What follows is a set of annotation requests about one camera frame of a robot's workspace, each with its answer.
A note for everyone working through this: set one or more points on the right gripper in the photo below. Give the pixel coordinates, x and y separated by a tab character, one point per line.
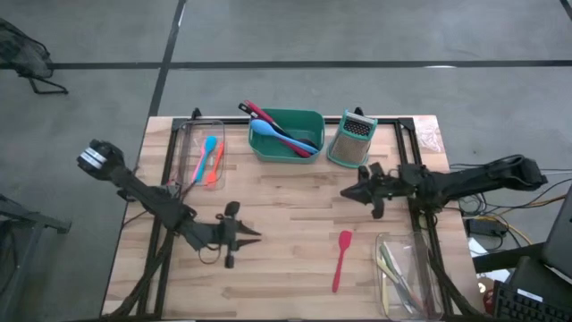
393	185

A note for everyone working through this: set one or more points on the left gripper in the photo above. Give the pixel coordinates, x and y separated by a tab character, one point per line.
225	234

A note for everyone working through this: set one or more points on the orange silicone spatula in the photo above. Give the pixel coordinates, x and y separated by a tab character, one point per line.
211	179

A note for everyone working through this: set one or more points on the pink silicone spatula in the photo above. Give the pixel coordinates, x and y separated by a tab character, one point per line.
198	167

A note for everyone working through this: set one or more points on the cyan silicone spatula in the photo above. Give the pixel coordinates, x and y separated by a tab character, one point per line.
209	145

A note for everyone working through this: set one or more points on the light blue silicone spoon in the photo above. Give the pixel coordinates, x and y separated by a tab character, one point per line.
261	127

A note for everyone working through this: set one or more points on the black nylon spoon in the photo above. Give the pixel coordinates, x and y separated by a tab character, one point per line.
245	109

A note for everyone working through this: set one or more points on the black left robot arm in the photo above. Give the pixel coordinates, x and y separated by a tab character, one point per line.
143	197

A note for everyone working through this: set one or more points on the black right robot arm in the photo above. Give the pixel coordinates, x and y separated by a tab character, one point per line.
469	181

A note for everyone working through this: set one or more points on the steel box grater teal trim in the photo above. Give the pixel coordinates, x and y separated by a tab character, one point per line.
350	149

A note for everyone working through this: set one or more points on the red silicone spatula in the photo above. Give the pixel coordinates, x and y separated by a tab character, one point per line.
345	239

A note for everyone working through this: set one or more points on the clear plastic bin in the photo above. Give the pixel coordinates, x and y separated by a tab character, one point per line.
420	250
187	147

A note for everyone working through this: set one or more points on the teal plastic bin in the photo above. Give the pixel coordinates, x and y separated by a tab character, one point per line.
308	123

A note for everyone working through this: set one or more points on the white paper sheet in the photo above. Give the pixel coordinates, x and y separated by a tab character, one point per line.
478	247

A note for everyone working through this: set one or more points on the black power adapter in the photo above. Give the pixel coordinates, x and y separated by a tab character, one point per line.
487	228

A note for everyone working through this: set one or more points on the black desk bar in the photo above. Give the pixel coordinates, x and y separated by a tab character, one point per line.
500	261

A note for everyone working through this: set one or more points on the black keyboard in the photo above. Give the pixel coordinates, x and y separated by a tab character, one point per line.
518	308

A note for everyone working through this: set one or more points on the dark grey laptop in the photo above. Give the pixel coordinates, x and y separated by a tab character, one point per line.
561	241

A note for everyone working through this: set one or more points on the dark grey side table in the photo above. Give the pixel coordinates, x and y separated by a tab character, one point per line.
27	223

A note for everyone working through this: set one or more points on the black mesh chair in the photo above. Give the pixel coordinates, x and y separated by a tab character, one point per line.
22	53

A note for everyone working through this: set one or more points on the black metal table frame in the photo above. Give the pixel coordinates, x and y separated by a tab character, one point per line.
389	121

